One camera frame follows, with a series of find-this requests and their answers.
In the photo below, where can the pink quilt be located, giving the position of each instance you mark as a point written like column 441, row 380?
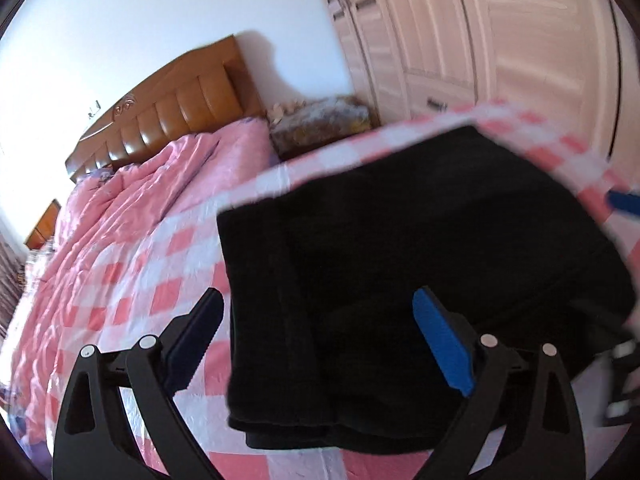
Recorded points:
column 150, row 185

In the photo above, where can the bare wooden nightstand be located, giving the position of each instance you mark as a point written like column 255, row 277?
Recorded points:
column 44, row 225

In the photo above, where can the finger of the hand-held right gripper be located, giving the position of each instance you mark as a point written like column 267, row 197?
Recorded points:
column 622, row 375
column 625, row 203

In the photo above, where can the black pants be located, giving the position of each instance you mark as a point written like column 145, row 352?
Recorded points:
column 400, row 220

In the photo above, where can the floral maroon curtain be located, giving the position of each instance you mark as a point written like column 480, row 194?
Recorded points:
column 10, row 290

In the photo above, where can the light wooden wardrobe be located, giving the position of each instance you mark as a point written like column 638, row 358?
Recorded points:
column 425, row 35

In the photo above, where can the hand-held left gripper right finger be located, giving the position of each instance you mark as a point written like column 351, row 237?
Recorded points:
column 442, row 340

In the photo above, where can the purple pillow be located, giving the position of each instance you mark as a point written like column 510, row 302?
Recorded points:
column 100, row 177

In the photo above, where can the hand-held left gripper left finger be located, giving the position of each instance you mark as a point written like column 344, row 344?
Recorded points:
column 197, row 332

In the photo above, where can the nightstand with floral cover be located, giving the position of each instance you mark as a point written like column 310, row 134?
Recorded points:
column 320, row 130

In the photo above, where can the small wall hook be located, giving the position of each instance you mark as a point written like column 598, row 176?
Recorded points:
column 92, row 108

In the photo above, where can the pink white checkered bed sheet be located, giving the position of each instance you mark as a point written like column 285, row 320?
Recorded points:
column 165, row 280

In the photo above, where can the wooden padded headboard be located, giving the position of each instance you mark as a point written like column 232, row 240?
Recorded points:
column 165, row 125

